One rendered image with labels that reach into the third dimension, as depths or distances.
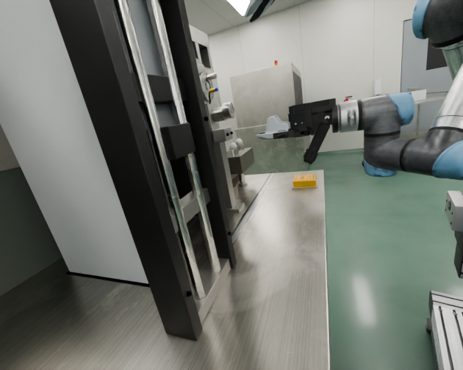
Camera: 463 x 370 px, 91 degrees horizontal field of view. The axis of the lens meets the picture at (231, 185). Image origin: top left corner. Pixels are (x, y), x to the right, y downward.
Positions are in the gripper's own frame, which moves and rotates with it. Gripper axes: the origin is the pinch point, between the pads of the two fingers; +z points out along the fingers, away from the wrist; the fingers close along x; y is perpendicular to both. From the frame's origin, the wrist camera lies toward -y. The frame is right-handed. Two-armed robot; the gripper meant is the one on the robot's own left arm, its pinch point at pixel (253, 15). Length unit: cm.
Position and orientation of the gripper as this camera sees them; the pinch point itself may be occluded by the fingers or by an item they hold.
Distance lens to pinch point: 65.1
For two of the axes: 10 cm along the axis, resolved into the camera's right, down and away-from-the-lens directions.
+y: -7.3, -6.9, 0.2
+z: -5.9, 6.4, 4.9
